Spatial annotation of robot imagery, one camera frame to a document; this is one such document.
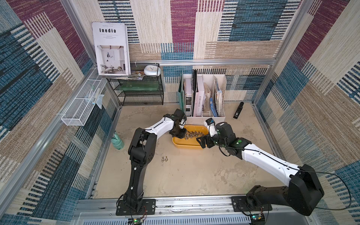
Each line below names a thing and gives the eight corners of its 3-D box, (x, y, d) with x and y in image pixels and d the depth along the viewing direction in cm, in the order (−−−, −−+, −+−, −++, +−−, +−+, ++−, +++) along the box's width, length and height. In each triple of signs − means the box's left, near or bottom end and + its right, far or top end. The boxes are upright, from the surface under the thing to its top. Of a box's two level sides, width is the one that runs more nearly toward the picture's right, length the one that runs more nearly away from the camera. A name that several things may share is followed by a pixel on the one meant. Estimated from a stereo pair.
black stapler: (233, 117, 113) (234, 113, 108) (238, 105, 121) (240, 101, 117) (237, 119, 111) (239, 114, 107) (242, 107, 120) (244, 102, 116)
